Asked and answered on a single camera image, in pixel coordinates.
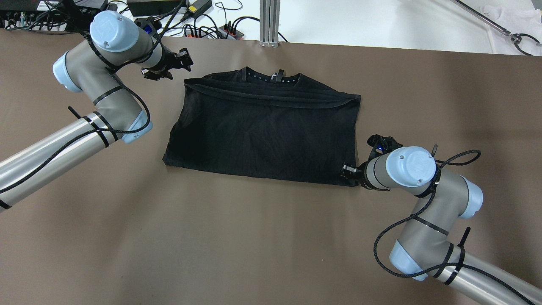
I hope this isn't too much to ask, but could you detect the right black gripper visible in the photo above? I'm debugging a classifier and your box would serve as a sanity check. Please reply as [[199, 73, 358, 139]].
[[341, 134, 403, 191]]

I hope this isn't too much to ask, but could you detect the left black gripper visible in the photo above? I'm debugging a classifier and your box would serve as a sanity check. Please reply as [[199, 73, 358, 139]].
[[134, 17, 194, 81]]

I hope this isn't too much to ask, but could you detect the black graphic t-shirt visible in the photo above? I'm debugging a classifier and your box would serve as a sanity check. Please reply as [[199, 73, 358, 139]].
[[163, 67, 361, 187]]

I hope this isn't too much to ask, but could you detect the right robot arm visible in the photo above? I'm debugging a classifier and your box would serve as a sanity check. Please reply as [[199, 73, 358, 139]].
[[341, 135, 541, 305]]

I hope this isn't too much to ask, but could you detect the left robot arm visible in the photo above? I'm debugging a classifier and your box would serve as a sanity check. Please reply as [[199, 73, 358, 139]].
[[1, 11, 193, 211]]

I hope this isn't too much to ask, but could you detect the black power adapter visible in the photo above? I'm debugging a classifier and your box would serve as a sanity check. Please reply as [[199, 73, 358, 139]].
[[126, 0, 187, 17]]

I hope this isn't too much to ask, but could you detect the black electronics box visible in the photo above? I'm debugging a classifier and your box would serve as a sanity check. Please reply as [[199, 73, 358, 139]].
[[0, 0, 124, 31]]

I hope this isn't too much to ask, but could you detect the power strip with plugs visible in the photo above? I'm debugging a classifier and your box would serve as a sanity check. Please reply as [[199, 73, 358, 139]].
[[181, 25, 246, 40]]

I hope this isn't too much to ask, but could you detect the metal rod with hook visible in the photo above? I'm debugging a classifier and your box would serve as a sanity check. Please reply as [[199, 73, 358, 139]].
[[451, 0, 541, 56]]

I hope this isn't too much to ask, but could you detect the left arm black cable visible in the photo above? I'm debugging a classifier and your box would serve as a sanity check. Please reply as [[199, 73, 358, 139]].
[[0, 0, 187, 195]]

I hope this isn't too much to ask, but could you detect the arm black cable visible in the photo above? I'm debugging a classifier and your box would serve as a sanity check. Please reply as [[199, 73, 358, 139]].
[[0, 0, 187, 195], [373, 144, 538, 305]]

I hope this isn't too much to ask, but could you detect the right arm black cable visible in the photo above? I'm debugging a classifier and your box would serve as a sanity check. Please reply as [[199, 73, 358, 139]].
[[373, 144, 538, 305]]

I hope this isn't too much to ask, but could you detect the aluminium frame post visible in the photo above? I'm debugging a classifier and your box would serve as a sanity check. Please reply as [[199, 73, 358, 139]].
[[259, 0, 281, 48]]

